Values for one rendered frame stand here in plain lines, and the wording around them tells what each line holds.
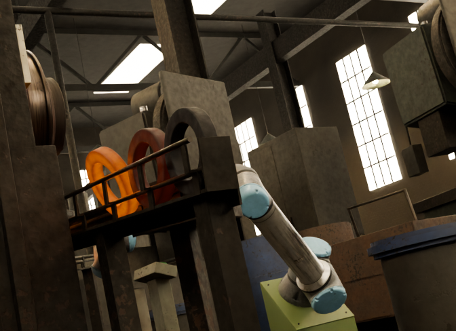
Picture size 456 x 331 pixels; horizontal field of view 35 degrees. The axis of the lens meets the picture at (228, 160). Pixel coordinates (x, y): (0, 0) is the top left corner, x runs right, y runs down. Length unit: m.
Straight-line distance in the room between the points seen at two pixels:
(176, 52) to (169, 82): 1.04
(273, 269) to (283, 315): 2.62
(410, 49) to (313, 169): 1.52
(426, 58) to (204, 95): 2.21
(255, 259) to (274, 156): 2.06
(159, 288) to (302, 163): 4.15
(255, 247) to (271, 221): 3.11
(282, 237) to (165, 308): 0.82
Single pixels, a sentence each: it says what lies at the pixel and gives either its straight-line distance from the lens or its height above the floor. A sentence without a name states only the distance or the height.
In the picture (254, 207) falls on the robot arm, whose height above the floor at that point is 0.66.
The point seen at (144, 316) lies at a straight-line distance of 3.25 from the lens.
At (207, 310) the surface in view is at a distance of 2.10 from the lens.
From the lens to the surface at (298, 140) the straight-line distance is 7.35.
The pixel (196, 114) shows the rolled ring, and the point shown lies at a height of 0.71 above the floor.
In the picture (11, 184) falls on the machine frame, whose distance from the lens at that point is 1.99.
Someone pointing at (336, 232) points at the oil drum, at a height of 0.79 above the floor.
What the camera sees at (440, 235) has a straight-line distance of 2.17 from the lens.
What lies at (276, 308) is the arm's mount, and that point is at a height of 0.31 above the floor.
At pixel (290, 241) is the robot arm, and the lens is 2.77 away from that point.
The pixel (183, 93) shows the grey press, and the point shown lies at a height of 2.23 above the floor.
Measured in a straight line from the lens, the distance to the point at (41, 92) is 2.43.
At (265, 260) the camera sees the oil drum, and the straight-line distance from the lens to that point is 5.77.
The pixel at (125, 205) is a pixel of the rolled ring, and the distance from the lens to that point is 1.80.
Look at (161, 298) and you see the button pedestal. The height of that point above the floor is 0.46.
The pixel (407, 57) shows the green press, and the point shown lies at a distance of 7.55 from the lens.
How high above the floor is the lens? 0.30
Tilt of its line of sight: 12 degrees up
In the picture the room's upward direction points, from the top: 13 degrees counter-clockwise
